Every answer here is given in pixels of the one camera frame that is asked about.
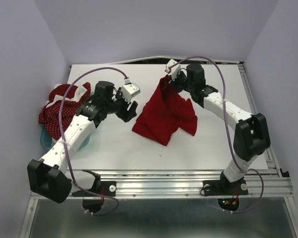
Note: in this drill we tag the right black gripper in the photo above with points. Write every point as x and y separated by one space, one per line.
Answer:
180 73

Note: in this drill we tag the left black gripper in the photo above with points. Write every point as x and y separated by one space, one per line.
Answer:
125 115

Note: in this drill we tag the plain red skirt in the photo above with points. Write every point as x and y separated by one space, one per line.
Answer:
164 113

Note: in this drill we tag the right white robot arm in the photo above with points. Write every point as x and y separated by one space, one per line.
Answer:
251 135

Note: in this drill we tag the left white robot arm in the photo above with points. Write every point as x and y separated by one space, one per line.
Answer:
47 175

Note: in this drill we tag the teal plastic basket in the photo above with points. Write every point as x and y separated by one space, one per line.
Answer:
47 141

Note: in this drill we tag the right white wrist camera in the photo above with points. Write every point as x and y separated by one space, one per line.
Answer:
172 68

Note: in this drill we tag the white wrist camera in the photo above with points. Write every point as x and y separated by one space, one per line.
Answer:
172 68
129 91

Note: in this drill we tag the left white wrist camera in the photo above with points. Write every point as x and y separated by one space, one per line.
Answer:
129 91

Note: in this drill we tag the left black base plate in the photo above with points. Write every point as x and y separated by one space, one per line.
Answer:
107 188

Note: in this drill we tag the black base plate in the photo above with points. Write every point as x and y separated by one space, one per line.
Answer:
222 188
107 188

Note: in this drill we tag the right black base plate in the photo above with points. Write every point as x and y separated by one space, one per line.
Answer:
222 188

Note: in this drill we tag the aluminium frame rail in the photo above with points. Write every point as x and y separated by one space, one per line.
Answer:
147 170

